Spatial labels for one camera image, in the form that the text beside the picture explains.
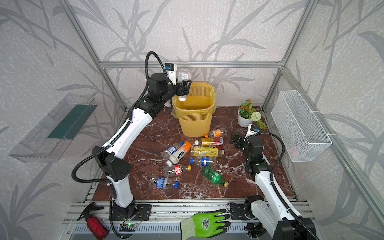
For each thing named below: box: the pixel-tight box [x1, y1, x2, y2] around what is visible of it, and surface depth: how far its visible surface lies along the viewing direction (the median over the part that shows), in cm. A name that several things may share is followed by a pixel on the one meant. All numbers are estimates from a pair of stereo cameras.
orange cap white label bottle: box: [166, 141, 192, 166], surface depth 92 cm
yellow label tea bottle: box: [190, 146, 225, 158], surface depth 93 cm
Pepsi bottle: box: [189, 156, 217, 167], surface depth 90 cm
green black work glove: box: [180, 209, 231, 240], surface depth 71 cm
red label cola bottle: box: [163, 164, 192, 177], surface depth 86 cm
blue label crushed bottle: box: [149, 176, 180, 190], surface depth 82 cm
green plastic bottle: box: [202, 166, 229, 188], surface depth 82 cm
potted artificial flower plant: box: [237, 98, 268, 131], surface depth 101 cm
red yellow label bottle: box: [195, 137, 224, 146], surface depth 96 cm
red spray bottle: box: [76, 201, 110, 240], surface depth 70 cm
